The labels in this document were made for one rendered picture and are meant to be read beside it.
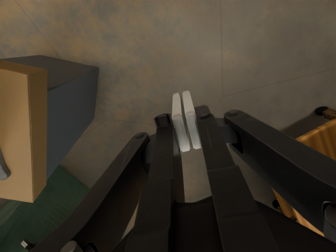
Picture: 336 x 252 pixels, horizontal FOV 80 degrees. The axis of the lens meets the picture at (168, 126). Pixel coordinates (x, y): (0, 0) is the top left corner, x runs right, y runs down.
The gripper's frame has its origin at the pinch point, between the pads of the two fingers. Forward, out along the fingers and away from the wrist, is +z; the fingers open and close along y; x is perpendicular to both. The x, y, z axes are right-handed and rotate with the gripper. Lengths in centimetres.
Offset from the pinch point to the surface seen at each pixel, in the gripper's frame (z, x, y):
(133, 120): 95, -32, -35
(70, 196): 74, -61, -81
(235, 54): 102, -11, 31
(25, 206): 53, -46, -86
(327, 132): 89, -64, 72
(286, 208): 86, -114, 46
